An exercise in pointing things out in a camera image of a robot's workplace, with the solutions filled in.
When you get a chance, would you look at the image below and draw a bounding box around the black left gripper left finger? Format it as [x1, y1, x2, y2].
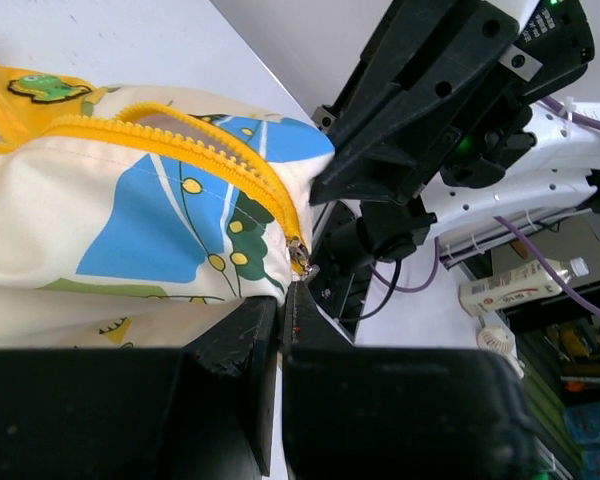
[0, 297, 278, 479]

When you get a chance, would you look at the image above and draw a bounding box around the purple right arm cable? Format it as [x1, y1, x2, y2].
[369, 94, 600, 326]

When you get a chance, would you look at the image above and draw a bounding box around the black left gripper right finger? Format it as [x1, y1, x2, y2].
[282, 282, 539, 479]

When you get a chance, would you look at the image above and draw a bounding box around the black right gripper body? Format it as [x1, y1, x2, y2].
[431, 1, 595, 188]

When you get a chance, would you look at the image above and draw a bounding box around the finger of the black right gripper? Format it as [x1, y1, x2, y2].
[310, 1, 519, 205]

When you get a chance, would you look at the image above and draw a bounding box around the small white round fan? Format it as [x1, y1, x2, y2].
[476, 325, 525, 379]

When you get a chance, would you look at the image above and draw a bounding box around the yellow and white kids jacket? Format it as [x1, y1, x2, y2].
[0, 65, 334, 348]

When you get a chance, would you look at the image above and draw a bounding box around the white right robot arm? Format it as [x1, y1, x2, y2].
[310, 1, 600, 321]

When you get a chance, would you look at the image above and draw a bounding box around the white plastic bottle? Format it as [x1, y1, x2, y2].
[458, 260, 563, 317]

